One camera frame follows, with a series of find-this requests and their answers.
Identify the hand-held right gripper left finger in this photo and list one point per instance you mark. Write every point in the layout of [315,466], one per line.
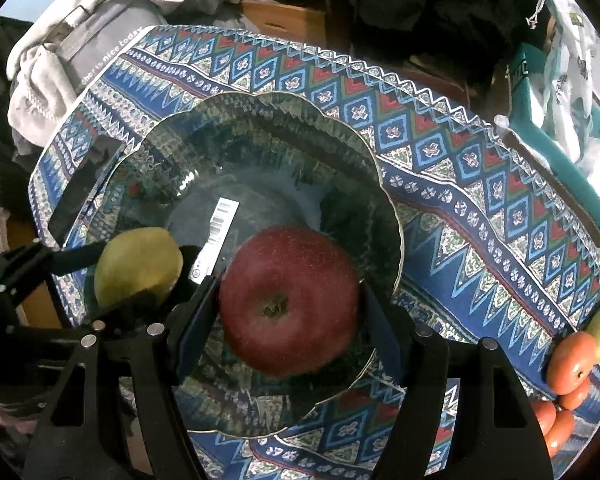
[198,330]

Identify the white printed plastic bag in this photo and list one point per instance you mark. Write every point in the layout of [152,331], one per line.
[577,60]

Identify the dark clothing pile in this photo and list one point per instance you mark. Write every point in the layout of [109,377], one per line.
[430,10]

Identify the red apple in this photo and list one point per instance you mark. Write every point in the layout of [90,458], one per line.
[290,300]

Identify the blue patterned tablecloth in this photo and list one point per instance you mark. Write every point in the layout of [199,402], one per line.
[455,200]

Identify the light grey cloth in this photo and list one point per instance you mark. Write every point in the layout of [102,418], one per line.
[35,80]

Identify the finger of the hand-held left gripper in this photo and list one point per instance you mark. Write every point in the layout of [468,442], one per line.
[75,259]
[130,310]

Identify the wooden furniture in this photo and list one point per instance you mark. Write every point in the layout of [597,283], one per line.
[35,305]

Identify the bowl of fruit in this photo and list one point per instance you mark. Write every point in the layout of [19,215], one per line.
[260,170]

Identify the grey fabric bag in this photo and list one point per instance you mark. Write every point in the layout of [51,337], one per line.
[97,40]

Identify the orange tangerine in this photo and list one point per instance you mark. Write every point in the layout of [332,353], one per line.
[576,396]
[572,360]
[545,416]
[560,432]

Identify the teal cardboard box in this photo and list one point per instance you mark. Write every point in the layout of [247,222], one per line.
[555,150]

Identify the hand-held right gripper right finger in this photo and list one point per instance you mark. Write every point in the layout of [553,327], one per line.
[385,331]

